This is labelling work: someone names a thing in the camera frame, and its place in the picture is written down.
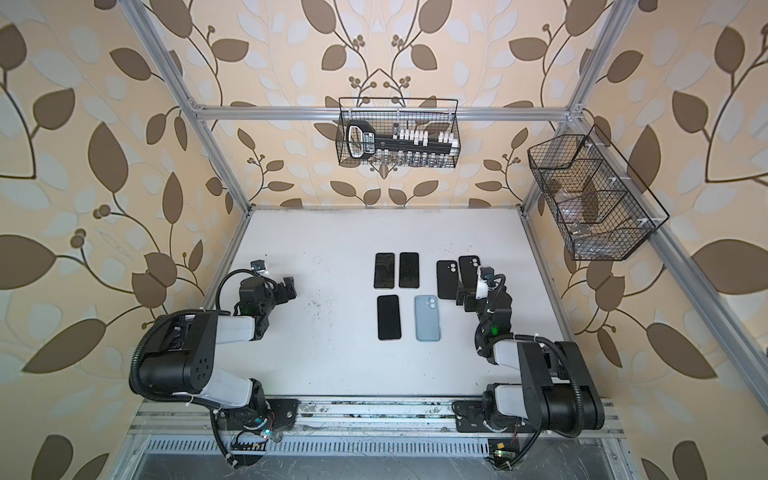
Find back wire basket black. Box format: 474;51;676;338
335;95;461;169

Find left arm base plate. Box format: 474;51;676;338
212;397;300;433

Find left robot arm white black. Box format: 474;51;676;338
129;260;297;417

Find phone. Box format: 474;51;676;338
373;252;396;289
398;252;420;289
377;295;402;341

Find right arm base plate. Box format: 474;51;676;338
451;400;535;436

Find light blue phone case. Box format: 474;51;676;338
414;295;441;342

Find wire basket black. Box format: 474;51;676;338
527;125;670;261
335;95;461;169

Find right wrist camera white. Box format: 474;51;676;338
475;266;495;300

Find right wire basket black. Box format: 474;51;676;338
527;125;670;261

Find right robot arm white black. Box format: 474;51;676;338
452;278;605;438

